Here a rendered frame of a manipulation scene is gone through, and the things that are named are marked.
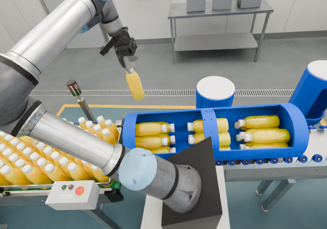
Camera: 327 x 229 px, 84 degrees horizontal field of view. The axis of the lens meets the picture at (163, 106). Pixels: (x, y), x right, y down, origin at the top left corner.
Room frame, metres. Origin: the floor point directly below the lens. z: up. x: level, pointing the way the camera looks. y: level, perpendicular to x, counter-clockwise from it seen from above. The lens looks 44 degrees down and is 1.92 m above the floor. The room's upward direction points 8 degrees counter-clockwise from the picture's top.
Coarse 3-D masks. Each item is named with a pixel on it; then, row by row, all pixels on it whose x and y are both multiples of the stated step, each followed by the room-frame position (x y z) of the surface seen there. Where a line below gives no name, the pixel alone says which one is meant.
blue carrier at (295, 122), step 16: (144, 112) 0.72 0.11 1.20; (160, 112) 0.69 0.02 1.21; (176, 112) 0.72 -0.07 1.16; (192, 112) 0.72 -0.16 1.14; (208, 112) 0.62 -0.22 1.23; (224, 112) 0.71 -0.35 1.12; (240, 112) 0.70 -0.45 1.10; (256, 112) 0.69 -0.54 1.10; (272, 112) 0.68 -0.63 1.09; (288, 112) 0.54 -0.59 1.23; (128, 128) 0.59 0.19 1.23; (176, 128) 0.72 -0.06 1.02; (208, 128) 0.53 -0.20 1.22; (288, 128) 0.54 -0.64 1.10; (304, 128) 0.46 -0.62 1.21; (128, 144) 0.53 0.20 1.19; (176, 144) 0.64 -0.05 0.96; (192, 144) 0.62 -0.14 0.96; (288, 144) 0.49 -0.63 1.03; (304, 144) 0.41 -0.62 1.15
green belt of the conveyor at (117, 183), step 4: (112, 184) 0.47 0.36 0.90; (116, 184) 0.47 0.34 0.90; (120, 184) 0.48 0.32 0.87; (32, 188) 0.52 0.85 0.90; (36, 188) 0.51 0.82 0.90; (40, 188) 0.51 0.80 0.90; (48, 188) 0.50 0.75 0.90; (100, 188) 0.46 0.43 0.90; (112, 188) 0.45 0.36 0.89; (116, 188) 0.45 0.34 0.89; (120, 188) 0.46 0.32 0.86
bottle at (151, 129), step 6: (138, 126) 0.63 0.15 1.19; (144, 126) 0.62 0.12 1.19; (150, 126) 0.62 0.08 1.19; (156, 126) 0.61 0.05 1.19; (162, 126) 0.62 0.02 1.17; (138, 132) 0.60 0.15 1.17; (144, 132) 0.60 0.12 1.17; (150, 132) 0.59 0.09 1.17; (156, 132) 0.59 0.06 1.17; (162, 132) 0.60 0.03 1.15
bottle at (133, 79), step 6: (126, 72) 0.80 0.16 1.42; (132, 72) 0.79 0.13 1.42; (126, 78) 0.79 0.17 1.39; (132, 78) 0.78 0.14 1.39; (138, 78) 0.79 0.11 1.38; (132, 84) 0.77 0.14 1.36; (138, 84) 0.78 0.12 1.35; (132, 90) 0.78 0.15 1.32; (138, 90) 0.78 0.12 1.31; (138, 96) 0.77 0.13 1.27; (144, 96) 0.79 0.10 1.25
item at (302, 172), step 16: (320, 144) 0.51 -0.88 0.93; (224, 160) 0.50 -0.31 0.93; (240, 160) 0.49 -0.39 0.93; (224, 176) 0.44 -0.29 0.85; (240, 176) 0.43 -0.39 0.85; (256, 176) 0.42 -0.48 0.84; (272, 176) 0.41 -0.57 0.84; (288, 176) 0.40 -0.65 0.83; (304, 176) 0.40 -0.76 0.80; (320, 176) 0.40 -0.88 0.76
